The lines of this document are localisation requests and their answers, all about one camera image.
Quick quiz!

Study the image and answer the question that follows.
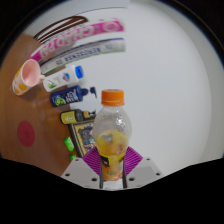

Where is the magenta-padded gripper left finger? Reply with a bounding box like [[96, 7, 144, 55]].
[[60, 146, 103, 190]]

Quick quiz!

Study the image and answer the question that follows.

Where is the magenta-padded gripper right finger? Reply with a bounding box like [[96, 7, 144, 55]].
[[122, 146, 163, 190]]

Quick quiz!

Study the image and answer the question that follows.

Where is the orange juice bottle orange cap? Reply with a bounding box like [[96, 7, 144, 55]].
[[92, 88, 133, 182]]

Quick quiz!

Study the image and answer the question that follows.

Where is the framed group photo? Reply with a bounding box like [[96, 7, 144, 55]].
[[68, 120, 98, 158]]

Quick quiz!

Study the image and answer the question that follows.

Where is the brown pump bottle yellow label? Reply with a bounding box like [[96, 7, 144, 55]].
[[60, 108, 98, 125]]

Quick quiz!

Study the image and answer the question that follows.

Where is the flat round red coaster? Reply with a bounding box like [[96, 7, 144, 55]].
[[17, 120, 36, 148]]

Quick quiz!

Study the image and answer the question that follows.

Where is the dark blue pump bottle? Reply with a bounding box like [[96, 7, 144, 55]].
[[49, 85, 98, 108]]

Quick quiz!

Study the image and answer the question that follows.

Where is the white lotion bottle blue cap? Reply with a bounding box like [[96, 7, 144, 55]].
[[42, 65, 84, 93]]

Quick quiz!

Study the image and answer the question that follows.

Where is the pink mug with yellow print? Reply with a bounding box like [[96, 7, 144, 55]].
[[11, 59, 46, 97]]

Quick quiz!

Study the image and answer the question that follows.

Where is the pink shuttlecock tube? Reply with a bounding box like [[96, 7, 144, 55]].
[[29, 18, 125, 63]]

